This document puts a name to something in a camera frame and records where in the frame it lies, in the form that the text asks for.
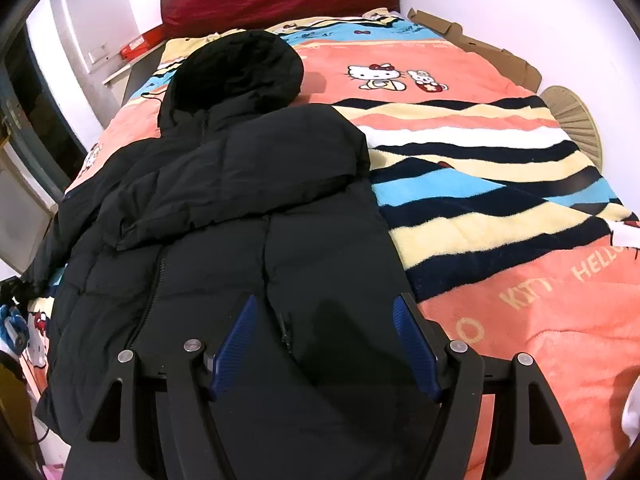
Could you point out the white cabinet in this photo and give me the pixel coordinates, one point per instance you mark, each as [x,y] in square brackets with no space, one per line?
[22,215]

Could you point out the blue and white cloth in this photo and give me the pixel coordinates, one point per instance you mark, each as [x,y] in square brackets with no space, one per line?
[12,325]

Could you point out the pink object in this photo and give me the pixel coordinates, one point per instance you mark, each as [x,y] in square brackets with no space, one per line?
[56,467]

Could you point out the brown garment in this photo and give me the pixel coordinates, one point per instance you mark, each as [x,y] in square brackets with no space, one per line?
[14,385]

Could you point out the striped cartoon printed blanket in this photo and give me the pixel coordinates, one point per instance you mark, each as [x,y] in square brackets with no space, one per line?
[475,125]

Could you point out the white bedside shelf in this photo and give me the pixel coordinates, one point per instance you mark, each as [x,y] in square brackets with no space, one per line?
[127,72]

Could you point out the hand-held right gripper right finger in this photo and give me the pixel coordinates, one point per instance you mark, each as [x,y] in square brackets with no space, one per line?
[414,347]

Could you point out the flattened brown cardboard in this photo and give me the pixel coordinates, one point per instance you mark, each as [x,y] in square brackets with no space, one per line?
[490,55]

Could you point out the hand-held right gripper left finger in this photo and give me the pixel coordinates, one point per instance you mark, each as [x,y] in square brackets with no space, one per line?
[234,347]

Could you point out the black hooded puffer jacket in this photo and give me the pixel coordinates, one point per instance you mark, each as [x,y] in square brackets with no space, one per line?
[240,200]

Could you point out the woven straw hand fan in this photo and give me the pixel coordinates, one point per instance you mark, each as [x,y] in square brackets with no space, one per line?
[575,120]

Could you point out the dark door frame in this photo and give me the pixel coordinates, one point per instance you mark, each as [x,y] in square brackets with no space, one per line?
[35,110]

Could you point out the white wall switch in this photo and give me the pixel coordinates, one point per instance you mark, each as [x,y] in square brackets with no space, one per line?
[98,53]

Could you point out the red box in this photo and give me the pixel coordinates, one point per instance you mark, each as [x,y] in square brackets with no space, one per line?
[142,42]

